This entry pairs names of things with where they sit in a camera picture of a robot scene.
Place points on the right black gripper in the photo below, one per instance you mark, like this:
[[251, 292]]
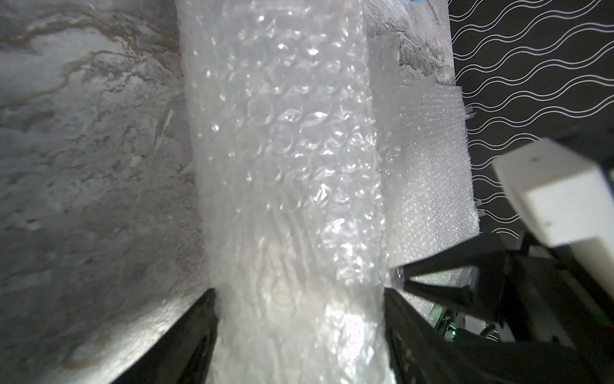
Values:
[[560, 319]]

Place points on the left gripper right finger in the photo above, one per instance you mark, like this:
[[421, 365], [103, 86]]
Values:
[[418, 354]]

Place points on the bubble wrap roll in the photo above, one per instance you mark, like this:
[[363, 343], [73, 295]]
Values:
[[284, 150]]

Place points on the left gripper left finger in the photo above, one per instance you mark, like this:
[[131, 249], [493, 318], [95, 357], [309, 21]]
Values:
[[183, 354]]

